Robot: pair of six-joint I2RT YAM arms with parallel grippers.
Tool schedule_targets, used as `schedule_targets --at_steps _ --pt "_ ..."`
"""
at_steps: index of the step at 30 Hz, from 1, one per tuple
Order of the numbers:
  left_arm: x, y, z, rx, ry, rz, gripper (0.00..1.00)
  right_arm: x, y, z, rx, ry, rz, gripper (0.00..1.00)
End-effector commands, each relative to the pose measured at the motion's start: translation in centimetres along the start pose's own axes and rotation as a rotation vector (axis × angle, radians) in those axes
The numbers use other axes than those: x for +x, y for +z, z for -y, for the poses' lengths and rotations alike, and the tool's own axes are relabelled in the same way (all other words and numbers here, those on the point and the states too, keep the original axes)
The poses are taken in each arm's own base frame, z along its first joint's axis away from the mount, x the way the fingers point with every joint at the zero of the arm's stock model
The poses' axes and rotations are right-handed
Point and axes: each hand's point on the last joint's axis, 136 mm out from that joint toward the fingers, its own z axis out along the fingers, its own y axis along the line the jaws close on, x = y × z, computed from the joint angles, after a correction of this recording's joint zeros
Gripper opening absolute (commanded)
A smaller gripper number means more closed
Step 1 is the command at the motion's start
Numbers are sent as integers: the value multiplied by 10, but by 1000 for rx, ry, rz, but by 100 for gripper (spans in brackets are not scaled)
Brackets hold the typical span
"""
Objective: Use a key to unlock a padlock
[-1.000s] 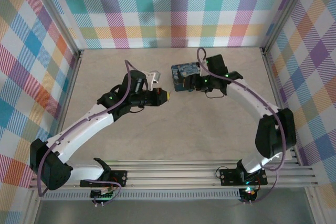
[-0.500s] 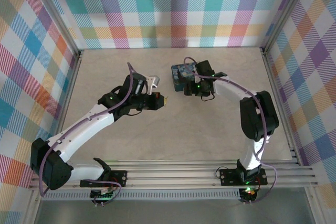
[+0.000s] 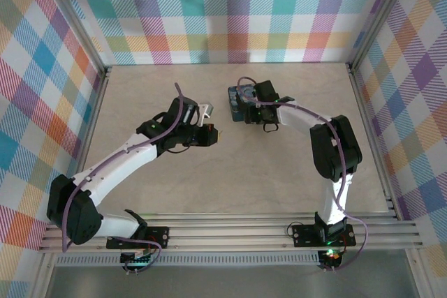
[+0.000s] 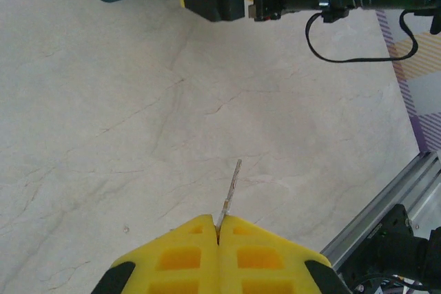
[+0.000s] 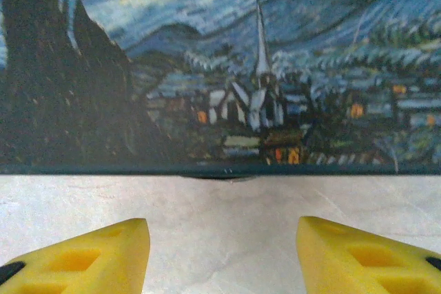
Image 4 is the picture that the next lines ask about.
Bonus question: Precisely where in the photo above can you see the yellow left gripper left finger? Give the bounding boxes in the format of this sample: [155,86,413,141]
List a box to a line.
[90,213,221,294]

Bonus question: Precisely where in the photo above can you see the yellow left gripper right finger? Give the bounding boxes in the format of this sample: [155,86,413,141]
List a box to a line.
[219,215,351,294]

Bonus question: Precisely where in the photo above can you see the thin black cable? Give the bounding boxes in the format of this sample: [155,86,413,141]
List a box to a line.
[305,9,420,65]

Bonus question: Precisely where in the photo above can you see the aluminium front rail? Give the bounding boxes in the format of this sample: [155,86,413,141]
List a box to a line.
[319,151,441,274]

